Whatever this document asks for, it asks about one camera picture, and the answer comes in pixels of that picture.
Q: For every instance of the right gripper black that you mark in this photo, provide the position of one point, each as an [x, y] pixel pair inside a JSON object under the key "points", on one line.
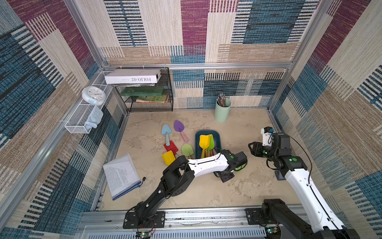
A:
{"points": [[258, 148]]}

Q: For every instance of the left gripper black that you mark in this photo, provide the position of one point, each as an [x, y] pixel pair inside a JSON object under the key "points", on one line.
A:
{"points": [[226, 179]]}

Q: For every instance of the green trowel wooden handle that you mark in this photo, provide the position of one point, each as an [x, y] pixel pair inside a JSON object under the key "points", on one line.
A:
{"points": [[212, 144], [187, 150]]}

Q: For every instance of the yellow shovel blue tip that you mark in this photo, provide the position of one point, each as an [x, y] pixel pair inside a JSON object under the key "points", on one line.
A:
{"points": [[204, 144], [168, 157]]}

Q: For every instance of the red shovel wooden handle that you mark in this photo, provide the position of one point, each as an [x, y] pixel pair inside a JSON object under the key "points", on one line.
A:
{"points": [[172, 147]]}

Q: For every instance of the light blue trowel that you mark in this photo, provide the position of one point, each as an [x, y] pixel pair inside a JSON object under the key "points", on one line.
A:
{"points": [[166, 130]]}

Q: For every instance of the green trowel yellow handle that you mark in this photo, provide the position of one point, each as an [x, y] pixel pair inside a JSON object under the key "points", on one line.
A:
{"points": [[240, 168]]}

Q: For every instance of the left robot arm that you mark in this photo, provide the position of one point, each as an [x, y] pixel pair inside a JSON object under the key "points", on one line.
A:
{"points": [[178, 176]]}

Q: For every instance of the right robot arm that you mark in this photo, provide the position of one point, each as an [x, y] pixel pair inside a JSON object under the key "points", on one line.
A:
{"points": [[323, 223]]}

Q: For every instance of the dark teal storage box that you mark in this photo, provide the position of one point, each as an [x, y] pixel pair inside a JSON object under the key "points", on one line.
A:
{"points": [[216, 137]]}

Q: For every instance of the white folio box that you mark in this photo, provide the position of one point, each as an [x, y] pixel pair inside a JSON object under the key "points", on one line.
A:
{"points": [[133, 76]]}

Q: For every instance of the dark smartphone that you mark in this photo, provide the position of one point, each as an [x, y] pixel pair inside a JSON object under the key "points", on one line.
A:
{"points": [[279, 176]]}

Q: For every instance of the mint green pencil cup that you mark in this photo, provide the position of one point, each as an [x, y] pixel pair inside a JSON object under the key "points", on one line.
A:
{"points": [[221, 113]]}

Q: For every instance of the colored pencils bundle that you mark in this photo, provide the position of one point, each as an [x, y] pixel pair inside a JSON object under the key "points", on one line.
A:
{"points": [[221, 100]]}

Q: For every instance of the colourful book on shelf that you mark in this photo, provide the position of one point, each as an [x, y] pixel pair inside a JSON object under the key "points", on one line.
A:
{"points": [[152, 99]]}

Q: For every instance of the open white book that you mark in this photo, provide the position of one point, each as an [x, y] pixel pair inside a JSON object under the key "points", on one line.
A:
{"points": [[121, 176]]}

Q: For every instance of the green book on shelf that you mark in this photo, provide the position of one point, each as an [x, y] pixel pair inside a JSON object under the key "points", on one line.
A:
{"points": [[142, 91]]}

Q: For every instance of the light blue cloth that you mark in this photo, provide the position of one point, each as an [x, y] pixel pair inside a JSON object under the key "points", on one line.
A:
{"points": [[94, 118]]}

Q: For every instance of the white round clock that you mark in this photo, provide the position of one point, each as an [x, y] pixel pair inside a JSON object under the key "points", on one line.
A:
{"points": [[93, 95]]}

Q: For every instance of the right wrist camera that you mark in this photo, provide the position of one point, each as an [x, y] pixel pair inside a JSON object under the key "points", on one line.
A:
{"points": [[267, 136]]}

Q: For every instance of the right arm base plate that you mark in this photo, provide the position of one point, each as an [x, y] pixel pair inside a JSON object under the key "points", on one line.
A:
{"points": [[255, 217]]}

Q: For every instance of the purple trowel pink handle left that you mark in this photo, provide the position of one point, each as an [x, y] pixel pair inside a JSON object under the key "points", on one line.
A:
{"points": [[179, 127]]}

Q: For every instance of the black wire shelf rack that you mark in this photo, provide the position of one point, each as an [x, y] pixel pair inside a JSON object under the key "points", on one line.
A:
{"points": [[164, 81]]}

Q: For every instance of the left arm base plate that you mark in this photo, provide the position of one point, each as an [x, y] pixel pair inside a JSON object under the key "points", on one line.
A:
{"points": [[132, 221]]}

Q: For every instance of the white wire basket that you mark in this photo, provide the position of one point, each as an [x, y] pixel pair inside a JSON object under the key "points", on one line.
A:
{"points": [[76, 121]]}

